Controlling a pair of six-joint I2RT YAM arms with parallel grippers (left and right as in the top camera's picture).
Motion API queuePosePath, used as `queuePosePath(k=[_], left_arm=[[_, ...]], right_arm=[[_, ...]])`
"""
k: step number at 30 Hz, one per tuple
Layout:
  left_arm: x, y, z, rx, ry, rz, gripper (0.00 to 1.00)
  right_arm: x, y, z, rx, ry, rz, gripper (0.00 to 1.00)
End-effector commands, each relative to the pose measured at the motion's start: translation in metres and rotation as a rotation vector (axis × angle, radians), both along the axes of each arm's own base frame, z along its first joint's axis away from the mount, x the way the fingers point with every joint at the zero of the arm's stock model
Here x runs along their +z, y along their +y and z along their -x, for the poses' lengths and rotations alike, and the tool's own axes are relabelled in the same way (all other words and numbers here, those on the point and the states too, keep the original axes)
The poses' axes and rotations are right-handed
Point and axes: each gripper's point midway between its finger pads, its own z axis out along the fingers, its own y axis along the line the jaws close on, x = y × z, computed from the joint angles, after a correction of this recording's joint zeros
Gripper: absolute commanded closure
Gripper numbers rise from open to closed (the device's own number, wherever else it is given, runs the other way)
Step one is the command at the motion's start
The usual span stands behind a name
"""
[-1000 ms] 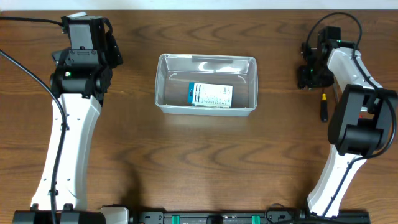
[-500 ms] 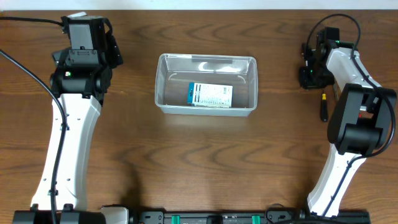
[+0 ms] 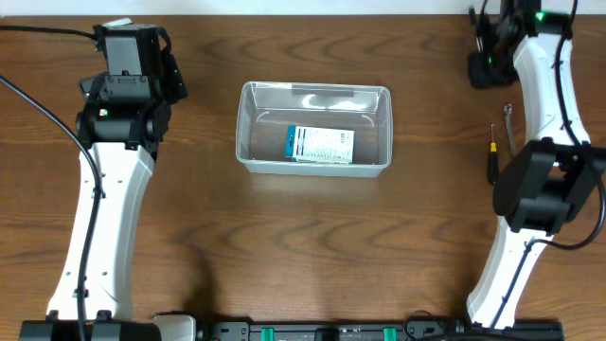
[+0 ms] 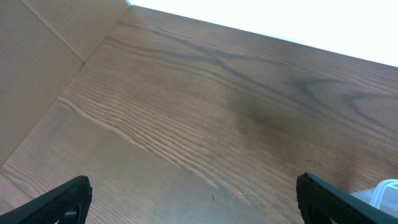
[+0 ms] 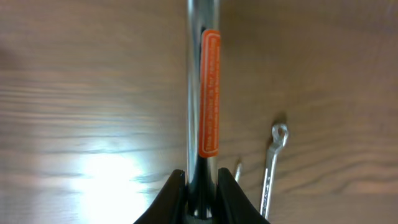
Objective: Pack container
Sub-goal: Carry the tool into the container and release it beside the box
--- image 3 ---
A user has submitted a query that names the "clear plastic container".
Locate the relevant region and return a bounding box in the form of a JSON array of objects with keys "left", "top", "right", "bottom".
[{"left": 236, "top": 81, "right": 393, "bottom": 177}]

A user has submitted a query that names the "blue white cardboard box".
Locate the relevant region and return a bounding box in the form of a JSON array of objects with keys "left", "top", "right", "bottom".
[{"left": 285, "top": 126, "right": 355, "bottom": 164}]

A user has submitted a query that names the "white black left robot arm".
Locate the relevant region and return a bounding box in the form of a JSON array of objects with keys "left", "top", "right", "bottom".
[{"left": 19, "top": 45, "right": 197, "bottom": 340}]

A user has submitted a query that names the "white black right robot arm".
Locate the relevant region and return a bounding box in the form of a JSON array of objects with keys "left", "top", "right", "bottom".
[{"left": 466, "top": 0, "right": 605, "bottom": 331}]

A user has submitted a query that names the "silver wrench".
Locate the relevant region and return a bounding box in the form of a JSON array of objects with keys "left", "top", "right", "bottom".
[{"left": 503, "top": 103, "right": 516, "bottom": 157}]

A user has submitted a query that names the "black yellow screwdriver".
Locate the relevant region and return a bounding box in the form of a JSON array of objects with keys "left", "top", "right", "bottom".
[{"left": 487, "top": 123, "right": 499, "bottom": 185}]

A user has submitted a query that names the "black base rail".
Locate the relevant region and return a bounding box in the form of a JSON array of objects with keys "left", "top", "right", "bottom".
[{"left": 196, "top": 316, "right": 565, "bottom": 341}]

